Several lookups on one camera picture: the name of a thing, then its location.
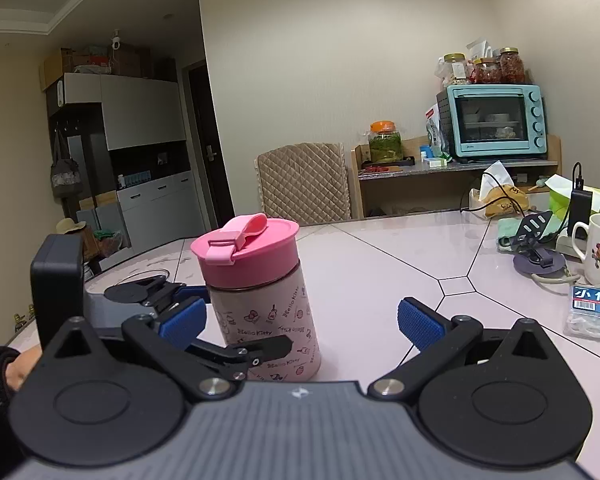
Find pink Hello Kitty bottle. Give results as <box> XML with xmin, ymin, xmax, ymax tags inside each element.
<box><xmin>202</xmin><ymin>261</ymin><xmax>323</xmax><ymax>382</ymax></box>

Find pink bottle lid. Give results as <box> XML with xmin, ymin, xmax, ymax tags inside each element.
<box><xmin>190</xmin><ymin>212</ymin><xmax>299</xmax><ymax>289</ymax></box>

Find person's left hand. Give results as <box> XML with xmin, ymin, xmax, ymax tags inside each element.
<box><xmin>5</xmin><ymin>344</ymin><xmax>42</xmax><ymax>391</ymax></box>

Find straw hat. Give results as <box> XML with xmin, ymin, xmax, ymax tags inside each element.
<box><xmin>55</xmin><ymin>218</ymin><xmax>87</xmax><ymax>235</ymax></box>

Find hanging grey bag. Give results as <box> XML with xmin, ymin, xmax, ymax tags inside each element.
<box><xmin>50</xmin><ymin>131</ymin><xmax>83</xmax><ymax>198</ymax></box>

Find cotton swab box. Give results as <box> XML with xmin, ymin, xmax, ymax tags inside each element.
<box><xmin>565</xmin><ymin>285</ymin><xmax>600</xmax><ymax>340</ymax></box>

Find white grey cabinet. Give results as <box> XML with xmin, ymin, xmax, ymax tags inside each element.
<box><xmin>44</xmin><ymin>73</ymin><xmax>204</xmax><ymax>270</ymax></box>

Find black phone stand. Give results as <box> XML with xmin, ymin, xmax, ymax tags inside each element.
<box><xmin>498</xmin><ymin>210</ymin><xmax>566</xmax><ymax>278</ymax></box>

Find mint green cloth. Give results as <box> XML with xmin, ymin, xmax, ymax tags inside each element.
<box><xmin>496</xmin><ymin>217</ymin><xmax>536</xmax><ymax>252</ymax></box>

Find quilted beige chair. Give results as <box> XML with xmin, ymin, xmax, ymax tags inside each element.
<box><xmin>254</xmin><ymin>143</ymin><xmax>351</xmax><ymax>226</ymax></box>

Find yellow tissue box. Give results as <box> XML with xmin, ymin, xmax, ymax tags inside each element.
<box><xmin>468</xmin><ymin>162</ymin><xmax>530</xmax><ymax>219</ymax></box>

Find green tissue pack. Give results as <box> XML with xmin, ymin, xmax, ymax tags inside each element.
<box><xmin>544</xmin><ymin>173</ymin><xmax>600</xmax><ymax>221</ymax></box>

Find dark doorway door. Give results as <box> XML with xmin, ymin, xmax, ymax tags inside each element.
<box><xmin>183</xmin><ymin>60</ymin><xmax>235</xmax><ymax>229</ymax></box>

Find wooden shelf rack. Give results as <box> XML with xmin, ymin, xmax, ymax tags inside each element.
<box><xmin>349</xmin><ymin>134</ymin><xmax>565</xmax><ymax>220</ymax></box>

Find green pickle jar orange lid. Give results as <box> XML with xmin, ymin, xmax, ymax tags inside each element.
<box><xmin>368</xmin><ymin>120</ymin><xmax>403</xmax><ymax>164</ymax></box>

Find teal toaster oven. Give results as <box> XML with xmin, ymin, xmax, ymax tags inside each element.
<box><xmin>437</xmin><ymin>84</ymin><xmax>547</xmax><ymax>162</ymax></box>

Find red chili jar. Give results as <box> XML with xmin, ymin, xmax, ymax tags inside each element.
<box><xmin>472</xmin><ymin>58</ymin><xmax>502</xmax><ymax>84</ymax></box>
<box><xmin>498</xmin><ymin>47</ymin><xmax>527</xmax><ymax>84</ymax></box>

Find pale contents glass jar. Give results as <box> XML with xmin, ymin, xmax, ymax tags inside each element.
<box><xmin>442</xmin><ymin>52</ymin><xmax>469</xmax><ymax>87</ymax></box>

